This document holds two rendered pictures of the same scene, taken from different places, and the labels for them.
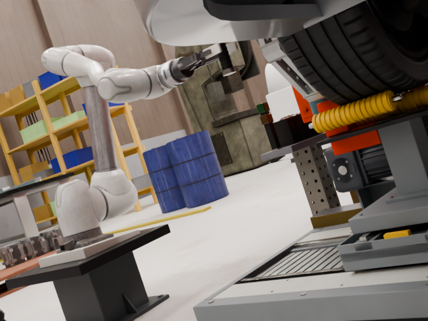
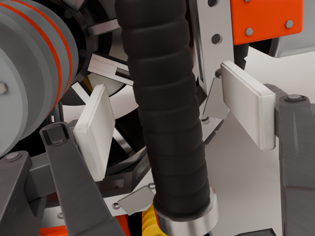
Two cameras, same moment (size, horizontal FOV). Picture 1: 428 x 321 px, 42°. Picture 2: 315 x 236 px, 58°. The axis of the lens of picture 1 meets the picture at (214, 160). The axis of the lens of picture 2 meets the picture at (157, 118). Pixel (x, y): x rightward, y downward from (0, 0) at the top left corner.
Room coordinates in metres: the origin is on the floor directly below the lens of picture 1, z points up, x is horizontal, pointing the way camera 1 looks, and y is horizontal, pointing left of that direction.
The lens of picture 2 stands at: (1.87, -0.02, 0.89)
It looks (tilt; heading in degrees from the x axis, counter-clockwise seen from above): 24 degrees down; 230
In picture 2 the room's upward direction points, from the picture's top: 11 degrees counter-clockwise
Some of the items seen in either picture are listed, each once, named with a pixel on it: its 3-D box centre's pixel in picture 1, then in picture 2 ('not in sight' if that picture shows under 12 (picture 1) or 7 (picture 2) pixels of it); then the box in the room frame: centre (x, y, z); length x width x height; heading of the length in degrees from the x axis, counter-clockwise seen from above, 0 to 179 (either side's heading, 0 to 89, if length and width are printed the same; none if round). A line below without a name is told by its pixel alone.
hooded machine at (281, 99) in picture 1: (301, 104); not in sight; (8.10, -1.47, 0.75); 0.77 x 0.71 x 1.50; 144
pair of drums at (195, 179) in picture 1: (184, 172); not in sight; (6.53, 0.38, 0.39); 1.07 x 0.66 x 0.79; 51
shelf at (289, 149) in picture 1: (300, 144); not in sight; (2.53, -0.40, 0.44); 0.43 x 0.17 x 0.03; 139
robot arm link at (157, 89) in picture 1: (150, 83); not in sight; (1.98, 0.13, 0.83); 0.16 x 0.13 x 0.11; 49
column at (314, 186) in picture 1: (319, 188); not in sight; (2.55, -0.42, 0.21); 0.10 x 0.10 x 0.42; 49
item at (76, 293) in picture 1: (99, 285); not in sight; (2.31, 0.62, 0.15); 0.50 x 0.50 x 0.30; 53
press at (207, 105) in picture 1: (225, 87); not in sight; (10.01, -0.60, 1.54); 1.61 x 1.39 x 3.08; 51
